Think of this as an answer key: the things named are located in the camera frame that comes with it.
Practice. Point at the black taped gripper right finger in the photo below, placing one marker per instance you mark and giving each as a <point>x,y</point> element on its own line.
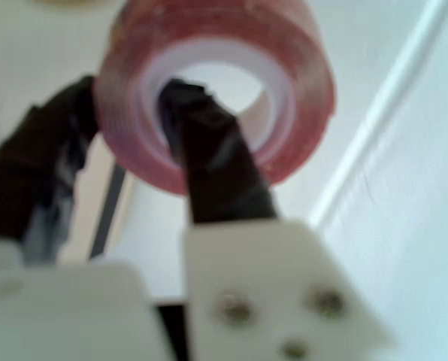
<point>224,180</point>

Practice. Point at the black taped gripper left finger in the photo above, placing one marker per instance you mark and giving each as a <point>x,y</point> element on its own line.
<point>28,169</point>

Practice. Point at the black tape strip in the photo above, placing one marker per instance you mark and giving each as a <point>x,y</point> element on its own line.
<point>109,210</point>

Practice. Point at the red tape roll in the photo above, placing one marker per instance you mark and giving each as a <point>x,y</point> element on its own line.
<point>303,75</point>

